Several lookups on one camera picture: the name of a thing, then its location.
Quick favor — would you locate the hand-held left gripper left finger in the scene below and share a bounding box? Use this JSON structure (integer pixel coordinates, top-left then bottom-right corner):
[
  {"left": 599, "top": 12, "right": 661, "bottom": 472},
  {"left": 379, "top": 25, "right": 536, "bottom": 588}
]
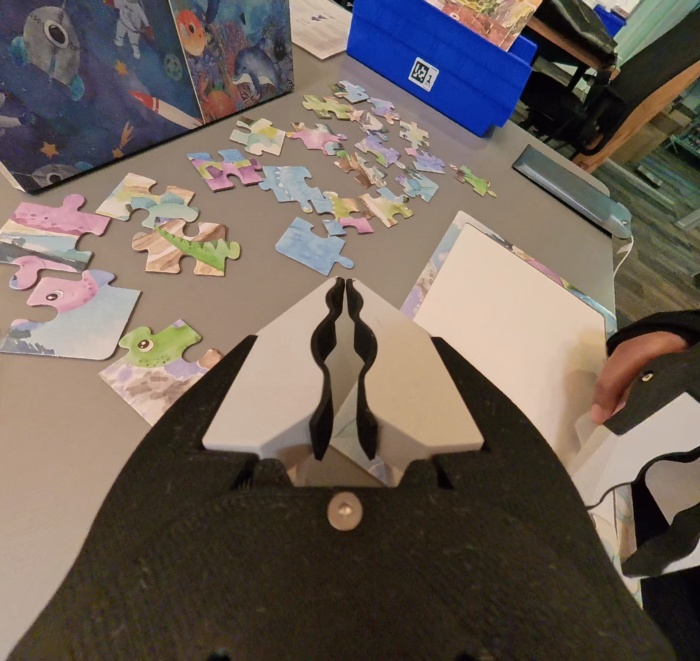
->
[{"left": 202, "top": 277, "right": 347, "bottom": 481}]

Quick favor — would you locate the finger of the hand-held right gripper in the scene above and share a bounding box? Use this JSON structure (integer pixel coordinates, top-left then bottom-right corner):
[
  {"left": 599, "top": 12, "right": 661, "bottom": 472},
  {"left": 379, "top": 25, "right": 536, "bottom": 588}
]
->
[
  {"left": 571, "top": 390, "right": 700, "bottom": 501},
  {"left": 631, "top": 447, "right": 700, "bottom": 545}
]

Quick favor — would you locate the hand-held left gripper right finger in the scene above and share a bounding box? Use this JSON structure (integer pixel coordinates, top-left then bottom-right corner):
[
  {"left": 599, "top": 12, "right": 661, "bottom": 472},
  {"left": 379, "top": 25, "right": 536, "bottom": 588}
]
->
[{"left": 346, "top": 277, "right": 485, "bottom": 481}]

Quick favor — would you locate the puzzle tray with painted border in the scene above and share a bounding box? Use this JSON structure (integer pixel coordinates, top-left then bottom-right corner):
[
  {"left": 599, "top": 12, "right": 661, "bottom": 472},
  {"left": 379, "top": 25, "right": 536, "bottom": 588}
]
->
[{"left": 401, "top": 211, "right": 643, "bottom": 599}]

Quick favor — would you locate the green dinosaur head jigsaw piece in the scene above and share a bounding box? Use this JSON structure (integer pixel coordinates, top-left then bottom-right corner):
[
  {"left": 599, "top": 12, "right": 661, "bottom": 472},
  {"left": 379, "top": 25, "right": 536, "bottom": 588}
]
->
[{"left": 98, "top": 319, "right": 224, "bottom": 427}]

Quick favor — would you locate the light blue jigsaw piece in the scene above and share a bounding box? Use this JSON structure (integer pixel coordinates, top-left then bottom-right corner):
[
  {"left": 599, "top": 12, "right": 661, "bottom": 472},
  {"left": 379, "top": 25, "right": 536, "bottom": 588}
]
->
[{"left": 275, "top": 217, "right": 355, "bottom": 277}]

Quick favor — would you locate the green beige jigsaw piece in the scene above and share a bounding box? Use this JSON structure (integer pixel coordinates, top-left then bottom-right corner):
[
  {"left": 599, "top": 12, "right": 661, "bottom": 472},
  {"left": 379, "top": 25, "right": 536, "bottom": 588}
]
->
[{"left": 131, "top": 219, "right": 241, "bottom": 277}]

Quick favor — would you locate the pile of jigsaw pieces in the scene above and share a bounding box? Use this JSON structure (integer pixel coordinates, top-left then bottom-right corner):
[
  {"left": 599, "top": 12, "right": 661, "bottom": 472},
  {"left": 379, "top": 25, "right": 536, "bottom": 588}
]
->
[{"left": 96, "top": 80, "right": 498, "bottom": 279}]

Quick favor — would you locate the person's right forearm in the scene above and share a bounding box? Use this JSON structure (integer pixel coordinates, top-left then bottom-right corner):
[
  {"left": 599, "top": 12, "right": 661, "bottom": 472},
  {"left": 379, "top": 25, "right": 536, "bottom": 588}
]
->
[{"left": 606, "top": 310, "right": 700, "bottom": 357}]

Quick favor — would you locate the person's right hand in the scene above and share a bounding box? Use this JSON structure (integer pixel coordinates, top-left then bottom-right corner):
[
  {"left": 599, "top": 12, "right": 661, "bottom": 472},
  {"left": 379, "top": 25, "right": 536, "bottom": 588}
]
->
[{"left": 592, "top": 331, "right": 691, "bottom": 427}]

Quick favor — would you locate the black office chair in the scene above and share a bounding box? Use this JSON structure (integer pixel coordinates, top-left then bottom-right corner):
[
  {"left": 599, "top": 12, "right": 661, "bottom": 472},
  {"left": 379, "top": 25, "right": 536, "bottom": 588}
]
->
[{"left": 569, "top": 27, "right": 700, "bottom": 159}]

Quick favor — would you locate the brown-edged desk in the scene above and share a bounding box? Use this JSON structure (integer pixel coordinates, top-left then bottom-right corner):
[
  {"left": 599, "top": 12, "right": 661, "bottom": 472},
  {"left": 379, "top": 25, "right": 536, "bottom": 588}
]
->
[{"left": 525, "top": 16, "right": 621, "bottom": 79}]

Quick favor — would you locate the illustrated puzzle box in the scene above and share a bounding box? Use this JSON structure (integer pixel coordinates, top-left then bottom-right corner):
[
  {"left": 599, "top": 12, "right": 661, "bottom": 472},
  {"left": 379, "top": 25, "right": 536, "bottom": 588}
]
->
[{"left": 0, "top": 0, "right": 296, "bottom": 194}]

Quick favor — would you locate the printed paper sheet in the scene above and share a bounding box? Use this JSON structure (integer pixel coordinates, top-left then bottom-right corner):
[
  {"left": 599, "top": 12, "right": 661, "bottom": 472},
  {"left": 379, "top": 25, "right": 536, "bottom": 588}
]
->
[{"left": 287, "top": 0, "right": 353, "bottom": 61}]

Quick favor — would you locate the white cable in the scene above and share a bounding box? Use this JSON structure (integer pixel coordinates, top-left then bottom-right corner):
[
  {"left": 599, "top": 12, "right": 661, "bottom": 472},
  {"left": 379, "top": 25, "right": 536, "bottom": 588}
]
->
[{"left": 611, "top": 234, "right": 635, "bottom": 278}]

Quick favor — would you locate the grey desk cable tray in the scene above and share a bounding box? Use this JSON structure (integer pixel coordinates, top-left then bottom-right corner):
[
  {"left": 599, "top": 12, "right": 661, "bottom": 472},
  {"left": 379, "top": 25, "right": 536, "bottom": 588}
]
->
[{"left": 512, "top": 144, "right": 633, "bottom": 239}]

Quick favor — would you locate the wooden post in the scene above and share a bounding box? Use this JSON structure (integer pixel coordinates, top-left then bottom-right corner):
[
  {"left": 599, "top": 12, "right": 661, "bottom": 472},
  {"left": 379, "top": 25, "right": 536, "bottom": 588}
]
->
[{"left": 574, "top": 62, "right": 700, "bottom": 174}]

